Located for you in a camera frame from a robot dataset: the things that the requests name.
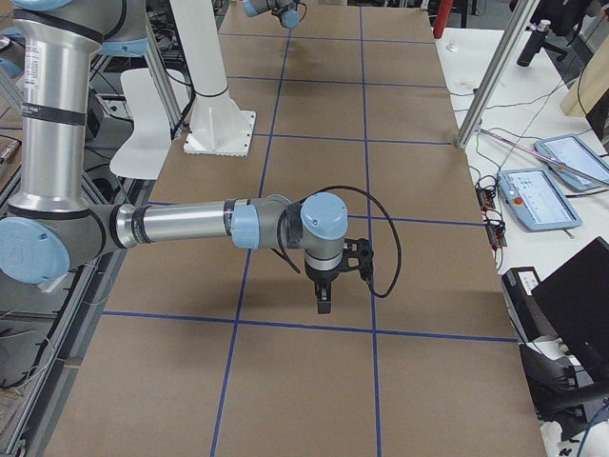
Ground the blue teach pendant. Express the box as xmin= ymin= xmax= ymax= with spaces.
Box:
xmin=498 ymin=168 xmax=582 ymax=232
xmin=534 ymin=135 xmax=608 ymax=192

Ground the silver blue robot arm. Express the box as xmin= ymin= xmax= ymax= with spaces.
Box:
xmin=242 ymin=0 xmax=301 ymax=30
xmin=1 ymin=1 xmax=348 ymax=313

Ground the pink green stick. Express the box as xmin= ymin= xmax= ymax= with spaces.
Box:
xmin=480 ymin=129 xmax=608 ymax=188

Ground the near blue teach pendant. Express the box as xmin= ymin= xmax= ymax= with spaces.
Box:
xmin=498 ymin=168 xmax=582 ymax=232

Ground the far blue teach pendant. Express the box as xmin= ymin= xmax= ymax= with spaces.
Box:
xmin=534 ymin=135 xmax=608 ymax=192

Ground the black laptop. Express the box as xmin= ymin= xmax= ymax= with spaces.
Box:
xmin=532 ymin=236 xmax=608 ymax=380

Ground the white camera column pedestal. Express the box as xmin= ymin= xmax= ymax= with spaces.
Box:
xmin=170 ymin=0 xmax=256 ymax=156

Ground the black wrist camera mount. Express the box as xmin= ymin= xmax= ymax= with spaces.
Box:
xmin=338 ymin=238 xmax=374 ymax=284

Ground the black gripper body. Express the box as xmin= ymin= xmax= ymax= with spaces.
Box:
xmin=305 ymin=266 xmax=341 ymax=287

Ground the white plastic chair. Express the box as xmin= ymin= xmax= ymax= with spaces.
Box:
xmin=110 ymin=69 xmax=172 ymax=180

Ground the brown paper table mat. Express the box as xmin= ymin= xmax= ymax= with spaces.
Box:
xmin=46 ymin=7 xmax=545 ymax=456

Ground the aluminium frame post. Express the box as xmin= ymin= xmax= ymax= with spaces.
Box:
xmin=455 ymin=0 xmax=540 ymax=149

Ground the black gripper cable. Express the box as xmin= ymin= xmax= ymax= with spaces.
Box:
xmin=308 ymin=186 xmax=403 ymax=300

